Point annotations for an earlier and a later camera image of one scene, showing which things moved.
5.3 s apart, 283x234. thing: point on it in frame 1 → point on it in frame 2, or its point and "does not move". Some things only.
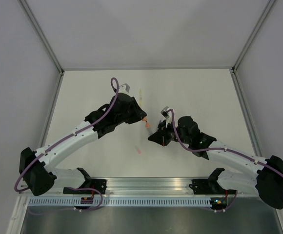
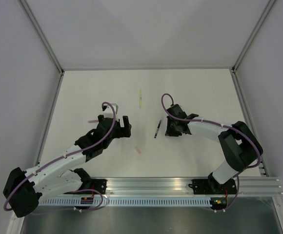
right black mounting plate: x=201 y=186 does not move
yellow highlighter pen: x=141 y=101 does not move
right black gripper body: x=169 y=134 → x=171 y=129
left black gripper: x=138 y=115 → x=123 y=132
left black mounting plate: x=100 y=185 does not move
